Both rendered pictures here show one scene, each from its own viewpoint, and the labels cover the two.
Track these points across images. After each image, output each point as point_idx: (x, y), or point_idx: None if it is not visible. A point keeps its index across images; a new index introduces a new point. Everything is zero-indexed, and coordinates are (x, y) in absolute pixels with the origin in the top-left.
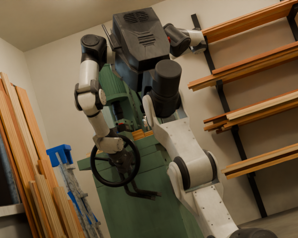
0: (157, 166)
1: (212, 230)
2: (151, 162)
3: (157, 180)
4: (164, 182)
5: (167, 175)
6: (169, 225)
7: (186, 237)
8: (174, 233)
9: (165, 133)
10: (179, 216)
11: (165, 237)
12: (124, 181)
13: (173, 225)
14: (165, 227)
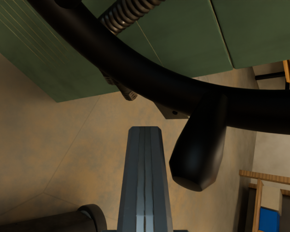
0: (229, 46)
1: None
2: (252, 20)
3: (181, 47)
4: (179, 67)
5: (199, 74)
6: (91, 70)
7: (93, 94)
8: (87, 78)
9: None
10: (118, 89)
11: (69, 62)
12: (65, 27)
13: (96, 78)
14: (84, 64)
